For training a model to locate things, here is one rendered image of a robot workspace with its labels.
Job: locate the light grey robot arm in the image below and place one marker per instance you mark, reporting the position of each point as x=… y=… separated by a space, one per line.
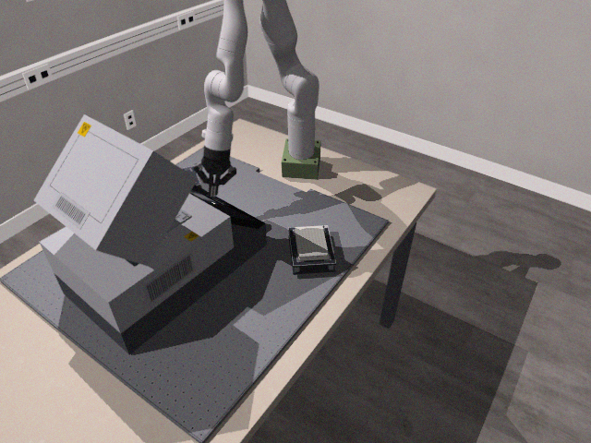
x=280 y=33

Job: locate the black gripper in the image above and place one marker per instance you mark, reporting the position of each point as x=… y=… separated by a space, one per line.
x=219 y=166

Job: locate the light grey benchtop lab instrument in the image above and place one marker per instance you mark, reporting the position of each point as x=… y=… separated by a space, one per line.
x=122 y=199

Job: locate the white microplate with grey wells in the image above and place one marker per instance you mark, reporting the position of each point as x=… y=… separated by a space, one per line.
x=311 y=243

